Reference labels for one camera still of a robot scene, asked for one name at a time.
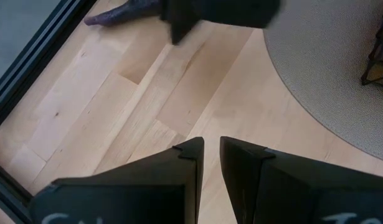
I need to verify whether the black aluminium table frame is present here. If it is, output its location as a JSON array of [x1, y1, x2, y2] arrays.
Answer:
[[0, 0, 97, 224]]

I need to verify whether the round grey placemat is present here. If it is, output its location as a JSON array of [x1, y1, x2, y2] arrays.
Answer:
[[262, 0, 383, 164]]

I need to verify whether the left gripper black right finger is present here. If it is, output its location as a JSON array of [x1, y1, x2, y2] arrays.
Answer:
[[220, 136, 383, 224]]

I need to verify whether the black wire basket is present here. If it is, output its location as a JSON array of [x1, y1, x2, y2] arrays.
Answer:
[[361, 2, 383, 94]]

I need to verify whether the purple eggplant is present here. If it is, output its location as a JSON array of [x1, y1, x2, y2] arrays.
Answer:
[[83, 0, 163, 27]]

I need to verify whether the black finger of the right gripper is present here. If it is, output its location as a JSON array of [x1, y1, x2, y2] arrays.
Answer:
[[206, 0, 281, 29], [161, 0, 207, 44]]

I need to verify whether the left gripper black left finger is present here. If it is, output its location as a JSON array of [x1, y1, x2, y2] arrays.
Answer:
[[29, 136, 205, 224]]

